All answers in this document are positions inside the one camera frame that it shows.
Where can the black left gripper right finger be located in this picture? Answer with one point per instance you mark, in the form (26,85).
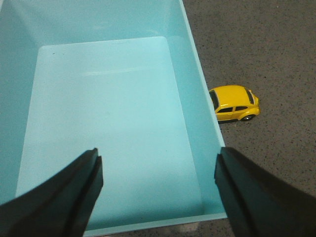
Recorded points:
(258,204)

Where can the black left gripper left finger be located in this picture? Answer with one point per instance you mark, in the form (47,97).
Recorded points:
(59,207)

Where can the yellow toy beetle car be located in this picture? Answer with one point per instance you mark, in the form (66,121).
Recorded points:
(234,103)

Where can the light blue open box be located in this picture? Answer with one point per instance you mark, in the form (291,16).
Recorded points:
(122,76)

